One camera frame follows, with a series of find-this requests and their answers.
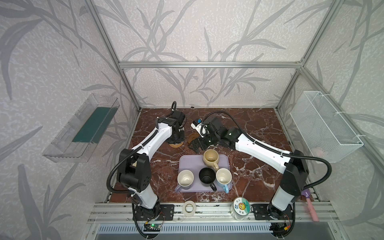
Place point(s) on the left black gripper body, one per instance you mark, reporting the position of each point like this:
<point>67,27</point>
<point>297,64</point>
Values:
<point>178,138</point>

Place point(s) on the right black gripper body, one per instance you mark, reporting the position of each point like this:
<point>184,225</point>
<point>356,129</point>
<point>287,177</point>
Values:
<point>203,142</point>

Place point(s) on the brown wooden coaster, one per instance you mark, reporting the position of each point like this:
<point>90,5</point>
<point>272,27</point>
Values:
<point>192,137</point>

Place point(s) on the beige mug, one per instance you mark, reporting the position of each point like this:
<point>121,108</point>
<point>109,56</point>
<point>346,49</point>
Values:
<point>211,159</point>

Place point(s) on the woven cork coaster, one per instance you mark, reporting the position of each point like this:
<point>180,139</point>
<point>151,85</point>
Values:
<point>176,145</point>

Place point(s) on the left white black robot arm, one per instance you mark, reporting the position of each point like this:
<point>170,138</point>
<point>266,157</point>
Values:
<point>132,174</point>

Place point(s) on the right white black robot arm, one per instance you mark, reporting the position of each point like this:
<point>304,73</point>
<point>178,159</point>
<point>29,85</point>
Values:
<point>292,165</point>

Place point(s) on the black mug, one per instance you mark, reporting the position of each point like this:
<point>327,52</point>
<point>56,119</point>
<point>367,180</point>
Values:
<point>207,177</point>

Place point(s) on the lavender plastic tray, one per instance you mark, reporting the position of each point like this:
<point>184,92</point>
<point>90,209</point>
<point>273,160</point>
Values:
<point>195,176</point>

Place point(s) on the round lidded container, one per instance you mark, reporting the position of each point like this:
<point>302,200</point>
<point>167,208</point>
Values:
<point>240,208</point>

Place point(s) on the white tape roll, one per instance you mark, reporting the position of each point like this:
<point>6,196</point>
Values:
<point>189,208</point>

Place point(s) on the pink object in basket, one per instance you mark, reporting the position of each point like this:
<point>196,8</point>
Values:
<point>318,152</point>

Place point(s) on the pink purple spatula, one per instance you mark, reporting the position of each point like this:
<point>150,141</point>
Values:
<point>307,194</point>

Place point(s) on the white mug blue handle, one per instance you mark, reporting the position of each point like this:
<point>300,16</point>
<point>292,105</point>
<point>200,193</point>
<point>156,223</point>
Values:
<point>224,178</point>

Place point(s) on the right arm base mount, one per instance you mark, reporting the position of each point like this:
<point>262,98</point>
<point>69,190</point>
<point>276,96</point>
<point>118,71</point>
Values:
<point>262,212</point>

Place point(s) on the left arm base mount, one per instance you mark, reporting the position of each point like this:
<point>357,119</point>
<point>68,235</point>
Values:
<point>162,212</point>

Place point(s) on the clear plastic wall bin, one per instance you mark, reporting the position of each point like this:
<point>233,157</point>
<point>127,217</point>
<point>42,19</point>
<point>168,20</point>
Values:
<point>79,138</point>

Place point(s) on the white wire mesh basket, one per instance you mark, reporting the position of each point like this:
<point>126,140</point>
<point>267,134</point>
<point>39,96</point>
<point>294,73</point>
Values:
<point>322,125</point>

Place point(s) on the aluminium front rail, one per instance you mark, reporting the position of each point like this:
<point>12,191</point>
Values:
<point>206,212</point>

